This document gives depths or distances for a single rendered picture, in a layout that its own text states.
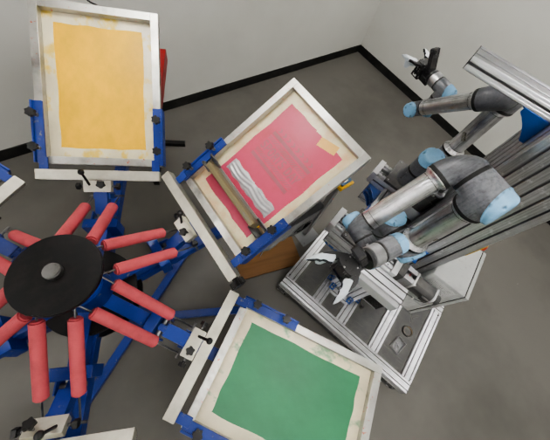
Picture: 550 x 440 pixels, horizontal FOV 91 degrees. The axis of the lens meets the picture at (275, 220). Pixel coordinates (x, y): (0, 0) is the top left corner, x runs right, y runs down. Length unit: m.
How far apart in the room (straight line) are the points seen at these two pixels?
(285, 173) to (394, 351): 1.78
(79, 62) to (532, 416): 4.24
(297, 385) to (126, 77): 1.80
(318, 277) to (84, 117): 1.96
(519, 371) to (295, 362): 2.59
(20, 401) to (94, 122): 1.91
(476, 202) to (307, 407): 1.13
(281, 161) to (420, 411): 2.36
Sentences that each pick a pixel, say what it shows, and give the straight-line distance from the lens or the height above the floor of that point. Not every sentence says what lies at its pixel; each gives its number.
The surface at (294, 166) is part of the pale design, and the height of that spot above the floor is 1.38.
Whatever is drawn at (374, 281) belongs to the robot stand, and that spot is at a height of 1.18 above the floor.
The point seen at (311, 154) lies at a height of 1.43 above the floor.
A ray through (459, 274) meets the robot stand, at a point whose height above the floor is 1.23.
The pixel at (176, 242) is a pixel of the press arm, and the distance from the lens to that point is 1.46.
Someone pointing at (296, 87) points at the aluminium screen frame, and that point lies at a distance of 1.52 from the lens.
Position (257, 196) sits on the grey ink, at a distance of 1.38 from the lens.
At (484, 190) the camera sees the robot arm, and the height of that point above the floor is 1.88.
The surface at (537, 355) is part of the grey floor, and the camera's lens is 3.90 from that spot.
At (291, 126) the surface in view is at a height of 1.44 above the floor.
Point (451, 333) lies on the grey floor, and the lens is 3.25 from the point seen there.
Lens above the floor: 2.42
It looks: 61 degrees down
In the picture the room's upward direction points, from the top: 22 degrees clockwise
